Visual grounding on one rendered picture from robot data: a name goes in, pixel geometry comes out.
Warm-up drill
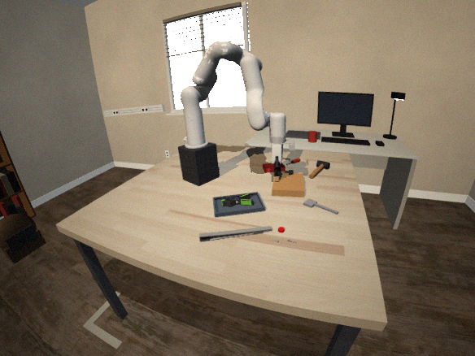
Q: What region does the grey flat bar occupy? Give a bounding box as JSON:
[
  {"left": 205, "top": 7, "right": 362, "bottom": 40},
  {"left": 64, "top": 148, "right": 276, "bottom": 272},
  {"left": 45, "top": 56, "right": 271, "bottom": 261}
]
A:
[{"left": 199, "top": 226, "right": 272, "bottom": 242}]

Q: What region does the black rubber mallet with wooden handle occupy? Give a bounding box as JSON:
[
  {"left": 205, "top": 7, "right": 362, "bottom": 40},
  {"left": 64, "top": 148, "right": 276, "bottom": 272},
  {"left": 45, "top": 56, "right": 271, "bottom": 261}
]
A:
[{"left": 309, "top": 160, "right": 330, "bottom": 179}]

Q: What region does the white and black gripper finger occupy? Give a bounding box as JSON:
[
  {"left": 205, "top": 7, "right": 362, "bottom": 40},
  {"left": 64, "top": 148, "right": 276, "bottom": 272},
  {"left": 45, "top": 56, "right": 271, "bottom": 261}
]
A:
[{"left": 274, "top": 156, "right": 281, "bottom": 176}]

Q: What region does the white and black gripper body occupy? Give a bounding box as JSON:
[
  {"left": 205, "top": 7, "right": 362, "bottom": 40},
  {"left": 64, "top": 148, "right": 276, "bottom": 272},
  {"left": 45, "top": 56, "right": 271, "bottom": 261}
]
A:
[{"left": 270, "top": 142, "right": 283, "bottom": 164}]

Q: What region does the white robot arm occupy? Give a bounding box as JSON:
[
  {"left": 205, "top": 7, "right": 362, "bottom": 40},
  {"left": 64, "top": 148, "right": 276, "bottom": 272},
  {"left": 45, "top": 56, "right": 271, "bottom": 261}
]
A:
[{"left": 180, "top": 41, "right": 295, "bottom": 150}]

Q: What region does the red rectangular tray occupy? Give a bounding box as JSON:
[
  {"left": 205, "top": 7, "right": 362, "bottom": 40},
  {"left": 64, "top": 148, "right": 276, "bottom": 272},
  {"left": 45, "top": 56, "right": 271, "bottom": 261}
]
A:
[{"left": 263, "top": 163, "right": 285, "bottom": 173}]

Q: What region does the tan wooden board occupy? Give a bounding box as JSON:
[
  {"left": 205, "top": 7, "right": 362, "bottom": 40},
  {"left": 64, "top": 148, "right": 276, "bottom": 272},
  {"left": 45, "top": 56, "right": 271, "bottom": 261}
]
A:
[{"left": 272, "top": 173, "right": 305, "bottom": 198}]

